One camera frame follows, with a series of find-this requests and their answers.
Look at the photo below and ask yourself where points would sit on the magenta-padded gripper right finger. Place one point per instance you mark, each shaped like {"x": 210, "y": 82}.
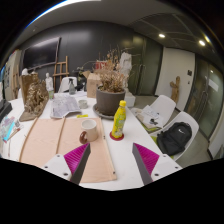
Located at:
{"x": 148, "y": 160}

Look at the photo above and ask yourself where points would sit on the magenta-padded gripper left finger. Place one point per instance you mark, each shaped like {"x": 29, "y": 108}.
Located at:
{"x": 75, "y": 160}

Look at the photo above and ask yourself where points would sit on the yellow drink bottle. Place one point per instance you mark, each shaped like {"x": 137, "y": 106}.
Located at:
{"x": 119, "y": 121}

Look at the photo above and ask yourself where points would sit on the black backpack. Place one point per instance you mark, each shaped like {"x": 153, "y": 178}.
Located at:
{"x": 175, "y": 138}

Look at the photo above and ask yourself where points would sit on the flat round red coaster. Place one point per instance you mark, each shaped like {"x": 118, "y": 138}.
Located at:
{"x": 113, "y": 138}

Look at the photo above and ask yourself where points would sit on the yellow marker pen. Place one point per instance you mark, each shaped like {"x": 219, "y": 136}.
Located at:
{"x": 82, "y": 116}

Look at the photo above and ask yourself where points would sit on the dark grey pot saucer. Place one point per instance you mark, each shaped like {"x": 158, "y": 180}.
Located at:
{"x": 100, "y": 114}

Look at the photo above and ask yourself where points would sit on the folded newspaper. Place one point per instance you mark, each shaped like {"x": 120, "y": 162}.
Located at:
{"x": 65, "y": 106}

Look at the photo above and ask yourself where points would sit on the small glass jar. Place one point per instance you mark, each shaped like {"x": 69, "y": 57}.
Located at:
{"x": 83, "y": 104}

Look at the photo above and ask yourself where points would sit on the grey pot with dried plant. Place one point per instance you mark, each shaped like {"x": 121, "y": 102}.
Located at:
{"x": 110, "y": 100}

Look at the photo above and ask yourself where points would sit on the clear spray bottle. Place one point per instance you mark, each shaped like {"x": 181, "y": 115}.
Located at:
{"x": 72, "y": 88}

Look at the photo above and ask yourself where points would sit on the gold relief sculpture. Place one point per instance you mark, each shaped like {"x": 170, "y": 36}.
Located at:
{"x": 35, "y": 98}

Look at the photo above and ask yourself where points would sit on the colourful picture book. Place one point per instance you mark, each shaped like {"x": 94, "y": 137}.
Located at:
{"x": 8, "y": 128}

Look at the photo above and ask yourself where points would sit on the wooden figure sculpture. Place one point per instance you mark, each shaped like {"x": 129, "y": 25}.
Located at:
{"x": 175, "y": 88}

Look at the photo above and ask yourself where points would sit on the brown cardboard box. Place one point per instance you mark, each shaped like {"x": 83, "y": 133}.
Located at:
{"x": 92, "y": 85}

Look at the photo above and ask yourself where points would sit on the white plaster bust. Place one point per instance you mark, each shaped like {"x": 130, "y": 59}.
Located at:
{"x": 49, "y": 81}

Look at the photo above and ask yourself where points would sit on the black box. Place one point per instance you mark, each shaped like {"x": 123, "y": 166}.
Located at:
{"x": 5, "y": 110}

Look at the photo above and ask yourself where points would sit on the glass double door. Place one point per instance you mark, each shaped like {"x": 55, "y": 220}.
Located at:
{"x": 206, "y": 96}

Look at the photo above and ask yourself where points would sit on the wooden easel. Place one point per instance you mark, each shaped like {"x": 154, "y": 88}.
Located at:
{"x": 61, "y": 71}

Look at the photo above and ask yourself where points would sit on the tall white plaster sculpture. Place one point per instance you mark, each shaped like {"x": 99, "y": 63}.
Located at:
{"x": 126, "y": 66}

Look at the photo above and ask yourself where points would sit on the red box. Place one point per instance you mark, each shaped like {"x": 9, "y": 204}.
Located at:
{"x": 101, "y": 64}

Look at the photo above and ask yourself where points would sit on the white cabinet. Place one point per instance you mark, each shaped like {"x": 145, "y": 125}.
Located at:
{"x": 12, "y": 73}

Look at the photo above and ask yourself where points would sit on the recessed ceiling spotlight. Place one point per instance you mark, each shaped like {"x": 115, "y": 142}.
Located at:
{"x": 202, "y": 42}
{"x": 161, "y": 35}

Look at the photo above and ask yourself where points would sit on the long ceiling light panel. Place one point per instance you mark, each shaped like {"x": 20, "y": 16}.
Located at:
{"x": 60, "y": 6}

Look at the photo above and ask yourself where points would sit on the black wall screen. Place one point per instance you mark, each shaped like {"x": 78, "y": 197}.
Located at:
{"x": 41, "y": 53}

